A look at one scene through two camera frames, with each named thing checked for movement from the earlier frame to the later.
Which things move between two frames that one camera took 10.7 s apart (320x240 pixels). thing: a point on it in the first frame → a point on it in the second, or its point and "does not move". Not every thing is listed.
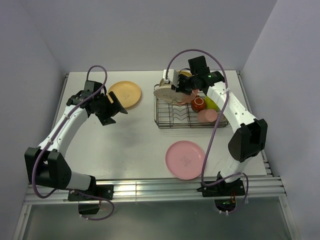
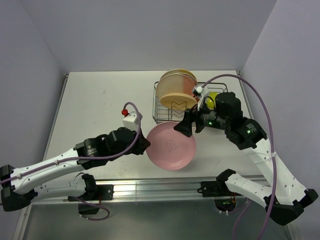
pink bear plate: (185, 160) → (170, 149)
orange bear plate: (128, 93) → (178, 101)
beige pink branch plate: (185, 99) → (176, 81)
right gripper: (180, 88) → (184, 126)
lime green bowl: (210, 104) does not move
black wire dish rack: (171, 115) does not move
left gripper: (114, 108) → (144, 144)
